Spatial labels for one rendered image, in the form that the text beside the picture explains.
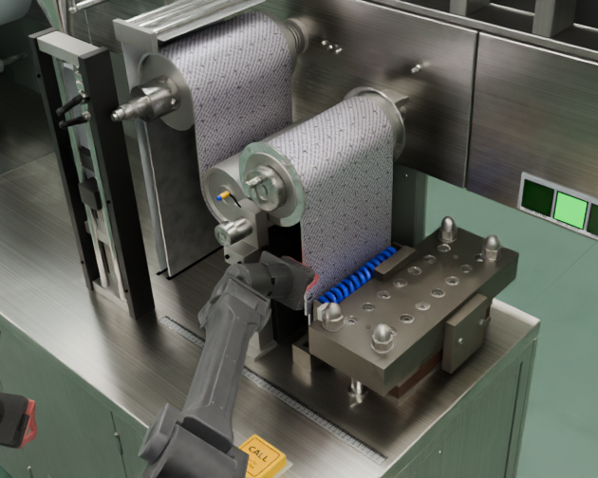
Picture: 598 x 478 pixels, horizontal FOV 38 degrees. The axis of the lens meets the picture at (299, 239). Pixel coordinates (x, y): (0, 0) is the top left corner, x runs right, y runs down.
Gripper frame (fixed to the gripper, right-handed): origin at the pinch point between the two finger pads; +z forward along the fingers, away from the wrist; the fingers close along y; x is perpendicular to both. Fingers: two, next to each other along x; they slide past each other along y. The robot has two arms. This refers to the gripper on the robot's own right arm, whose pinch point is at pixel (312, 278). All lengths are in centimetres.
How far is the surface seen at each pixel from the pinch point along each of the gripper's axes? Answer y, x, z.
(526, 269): -37, -18, 189
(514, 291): -33, -25, 176
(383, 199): 0.3, 15.0, 13.0
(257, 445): 8.5, -24.6, -13.2
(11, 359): -65, -47, -6
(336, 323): 8.3, -4.5, -1.8
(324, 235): 0.3, 7.9, -1.2
